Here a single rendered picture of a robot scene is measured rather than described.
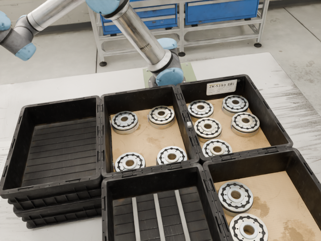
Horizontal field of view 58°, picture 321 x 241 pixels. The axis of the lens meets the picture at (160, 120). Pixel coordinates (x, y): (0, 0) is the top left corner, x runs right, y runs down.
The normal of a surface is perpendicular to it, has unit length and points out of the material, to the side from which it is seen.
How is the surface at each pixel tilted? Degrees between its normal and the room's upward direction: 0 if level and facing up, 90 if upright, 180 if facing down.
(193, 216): 0
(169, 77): 98
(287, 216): 0
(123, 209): 0
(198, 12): 90
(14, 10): 90
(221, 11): 90
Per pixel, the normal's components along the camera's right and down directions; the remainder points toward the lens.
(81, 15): 0.14, 0.68
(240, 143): -0.06, -0.72
